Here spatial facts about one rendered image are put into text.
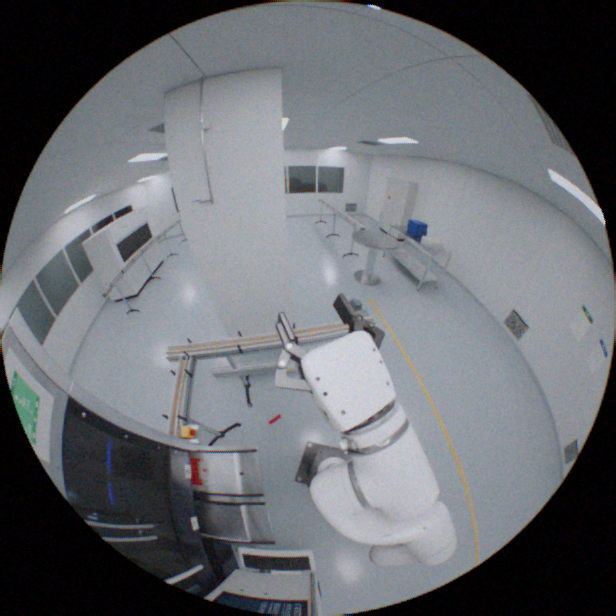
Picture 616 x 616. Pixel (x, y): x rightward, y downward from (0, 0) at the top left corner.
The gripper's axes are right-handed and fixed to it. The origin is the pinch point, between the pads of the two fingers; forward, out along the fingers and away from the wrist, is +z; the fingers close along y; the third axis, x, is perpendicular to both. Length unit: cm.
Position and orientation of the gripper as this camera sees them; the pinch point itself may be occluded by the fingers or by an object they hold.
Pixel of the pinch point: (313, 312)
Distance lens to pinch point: 24.9
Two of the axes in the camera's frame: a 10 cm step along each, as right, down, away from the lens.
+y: 8.8, -2.8, 3.7
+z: -4.3, -8.2, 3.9
